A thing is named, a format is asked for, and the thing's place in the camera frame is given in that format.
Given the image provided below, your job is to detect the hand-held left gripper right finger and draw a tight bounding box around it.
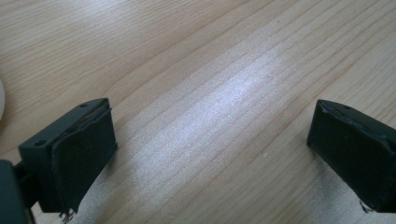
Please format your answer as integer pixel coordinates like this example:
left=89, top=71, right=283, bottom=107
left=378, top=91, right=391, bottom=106
left=306, top=99, right=396, bottom=215

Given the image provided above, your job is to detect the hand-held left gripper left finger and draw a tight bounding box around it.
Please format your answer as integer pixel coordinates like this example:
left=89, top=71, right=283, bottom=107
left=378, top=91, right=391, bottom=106
left=18, top=97, right=119, bottom=215

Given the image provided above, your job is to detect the white plastic bin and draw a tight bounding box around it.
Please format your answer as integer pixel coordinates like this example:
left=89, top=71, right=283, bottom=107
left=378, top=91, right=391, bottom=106
left=0, top=77, right=7, bottom=121

